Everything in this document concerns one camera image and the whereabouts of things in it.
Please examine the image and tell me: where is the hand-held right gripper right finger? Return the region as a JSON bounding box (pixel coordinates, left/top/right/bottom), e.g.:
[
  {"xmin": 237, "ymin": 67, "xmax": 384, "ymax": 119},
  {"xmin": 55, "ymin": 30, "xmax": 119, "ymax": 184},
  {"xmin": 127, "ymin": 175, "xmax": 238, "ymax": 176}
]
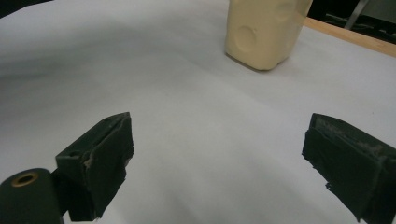
[{"xmin": 301, "ymin": 112, "xmax": 396, "ymax": 224}]

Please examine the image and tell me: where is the white metal stand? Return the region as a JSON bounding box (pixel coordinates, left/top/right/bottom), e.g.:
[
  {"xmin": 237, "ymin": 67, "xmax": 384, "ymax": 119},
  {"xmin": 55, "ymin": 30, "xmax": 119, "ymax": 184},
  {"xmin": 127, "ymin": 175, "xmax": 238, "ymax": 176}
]
[{"xmin": 343, "ymin": 0, "xmax": 372, "ymax": 31}]

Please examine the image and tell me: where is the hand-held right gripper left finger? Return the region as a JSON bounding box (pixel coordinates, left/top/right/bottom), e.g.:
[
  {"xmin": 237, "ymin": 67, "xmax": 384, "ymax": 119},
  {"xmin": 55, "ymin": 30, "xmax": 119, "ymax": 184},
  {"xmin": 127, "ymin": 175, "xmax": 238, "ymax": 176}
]
[{"xmin": 50, "ymin": 111, "xmax": 135, "ymax": 223}]

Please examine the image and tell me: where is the cream square container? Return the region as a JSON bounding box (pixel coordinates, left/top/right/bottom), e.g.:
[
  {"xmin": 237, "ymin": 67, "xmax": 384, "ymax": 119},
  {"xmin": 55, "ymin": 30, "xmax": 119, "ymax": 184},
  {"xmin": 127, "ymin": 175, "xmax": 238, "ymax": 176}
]
[{"xmin": 224, "ymin": 0, "xmax": 314, "ymax": 72}]

